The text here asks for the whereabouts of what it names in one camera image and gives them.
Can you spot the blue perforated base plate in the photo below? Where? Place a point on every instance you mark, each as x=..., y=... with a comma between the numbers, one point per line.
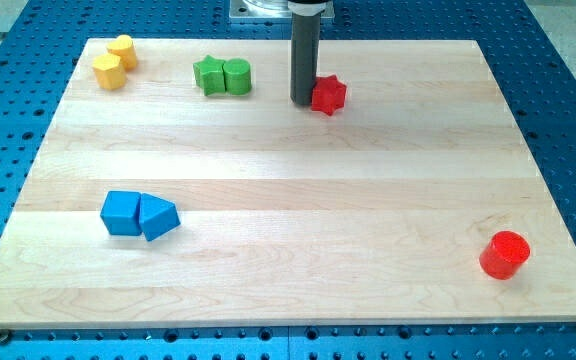
x=40, y=42

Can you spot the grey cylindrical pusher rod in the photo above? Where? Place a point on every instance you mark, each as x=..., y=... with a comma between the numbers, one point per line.
x=305, y=32

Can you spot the blue cube block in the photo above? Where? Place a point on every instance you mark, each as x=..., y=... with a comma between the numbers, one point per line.
x=120, y=213

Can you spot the yellow hexagon block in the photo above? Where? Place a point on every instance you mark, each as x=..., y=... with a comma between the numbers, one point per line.
x=109, y=71

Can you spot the light wooden board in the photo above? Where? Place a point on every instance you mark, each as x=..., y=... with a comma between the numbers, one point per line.
x=375, y=215

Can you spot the red star block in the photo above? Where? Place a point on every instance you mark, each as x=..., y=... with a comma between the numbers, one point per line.
x=328, y=95

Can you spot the green cylinder block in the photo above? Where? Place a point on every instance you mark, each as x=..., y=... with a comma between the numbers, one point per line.
x=237, y=75

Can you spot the green star block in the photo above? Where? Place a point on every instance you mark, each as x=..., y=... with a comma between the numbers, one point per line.
x=209, y=75

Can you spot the blue triangle block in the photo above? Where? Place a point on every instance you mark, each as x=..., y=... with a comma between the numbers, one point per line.
x=157, y=216

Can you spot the yellow heart block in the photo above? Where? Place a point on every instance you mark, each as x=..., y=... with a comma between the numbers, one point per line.
x=123, y=46

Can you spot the red cylinder block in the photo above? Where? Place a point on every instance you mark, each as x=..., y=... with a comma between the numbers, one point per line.
x=504, y=255

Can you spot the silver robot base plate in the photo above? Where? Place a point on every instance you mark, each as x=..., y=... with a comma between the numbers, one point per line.
x=279, y=11

